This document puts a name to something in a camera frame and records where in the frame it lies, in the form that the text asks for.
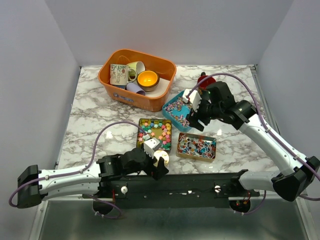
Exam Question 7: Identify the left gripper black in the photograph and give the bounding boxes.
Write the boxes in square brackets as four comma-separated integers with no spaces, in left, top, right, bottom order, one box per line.
[122,143,169,181]

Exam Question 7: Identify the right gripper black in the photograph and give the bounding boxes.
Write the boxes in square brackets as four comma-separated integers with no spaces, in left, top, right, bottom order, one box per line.
[185,94,223,132]

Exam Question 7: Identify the gold round lid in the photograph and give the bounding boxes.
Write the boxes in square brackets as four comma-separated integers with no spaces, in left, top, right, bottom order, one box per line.
[153,150,170,167]

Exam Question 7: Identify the teal tin swirl lollipops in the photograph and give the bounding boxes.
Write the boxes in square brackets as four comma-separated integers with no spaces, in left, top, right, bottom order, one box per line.
[162,91,192,133]

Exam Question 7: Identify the gold tin round lollipops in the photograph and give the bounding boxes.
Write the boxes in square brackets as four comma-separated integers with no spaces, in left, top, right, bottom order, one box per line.
[176,132,217,163]

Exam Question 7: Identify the gold tin star candies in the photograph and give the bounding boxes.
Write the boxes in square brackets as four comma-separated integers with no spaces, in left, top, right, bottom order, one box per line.
[138,118,172,153]

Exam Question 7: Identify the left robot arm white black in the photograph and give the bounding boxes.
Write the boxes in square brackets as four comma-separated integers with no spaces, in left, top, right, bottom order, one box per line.
[16,148,169,209]

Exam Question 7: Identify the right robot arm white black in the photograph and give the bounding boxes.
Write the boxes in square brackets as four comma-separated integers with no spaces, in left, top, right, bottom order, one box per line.
[182,81,320,202]

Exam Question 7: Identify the black red skull mug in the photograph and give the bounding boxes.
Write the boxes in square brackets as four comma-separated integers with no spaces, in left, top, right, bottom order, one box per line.
[197,71,216,90]

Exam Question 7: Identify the orange plastic bin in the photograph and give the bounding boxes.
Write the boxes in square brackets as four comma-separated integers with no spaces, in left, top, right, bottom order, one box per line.
[98,49,177,112]

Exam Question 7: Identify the yellow inside dark cup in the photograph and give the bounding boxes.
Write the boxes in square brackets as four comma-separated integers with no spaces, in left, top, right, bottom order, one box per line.
[136,70,160,92]

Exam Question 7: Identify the lavender cup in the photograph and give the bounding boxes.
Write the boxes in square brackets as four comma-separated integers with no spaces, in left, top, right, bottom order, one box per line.
[125,82,146,96]

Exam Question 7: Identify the pale green mug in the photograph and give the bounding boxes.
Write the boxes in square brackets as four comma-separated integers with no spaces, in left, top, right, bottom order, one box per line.
[127,61,146,82]

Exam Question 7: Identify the illustrated white mug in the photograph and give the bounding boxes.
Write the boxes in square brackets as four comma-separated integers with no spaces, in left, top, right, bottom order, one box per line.
[110,64,129,86]

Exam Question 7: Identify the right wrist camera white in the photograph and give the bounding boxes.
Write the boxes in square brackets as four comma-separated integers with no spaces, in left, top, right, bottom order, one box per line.
[182,89,202,112]

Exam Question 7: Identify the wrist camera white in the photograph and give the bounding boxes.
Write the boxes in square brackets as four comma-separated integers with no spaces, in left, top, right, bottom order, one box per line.
[182,89,202,112]
[143,138,162,159]

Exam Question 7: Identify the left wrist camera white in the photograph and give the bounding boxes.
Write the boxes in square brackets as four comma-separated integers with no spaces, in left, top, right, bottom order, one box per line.
[143,138,162,159]

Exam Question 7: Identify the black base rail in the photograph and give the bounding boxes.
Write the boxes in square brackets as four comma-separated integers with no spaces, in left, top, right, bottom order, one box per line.
[94,172,260,209]

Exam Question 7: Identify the aluminium frame rail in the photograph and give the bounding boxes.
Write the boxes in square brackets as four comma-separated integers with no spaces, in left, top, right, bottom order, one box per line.
[42,194,83,201]

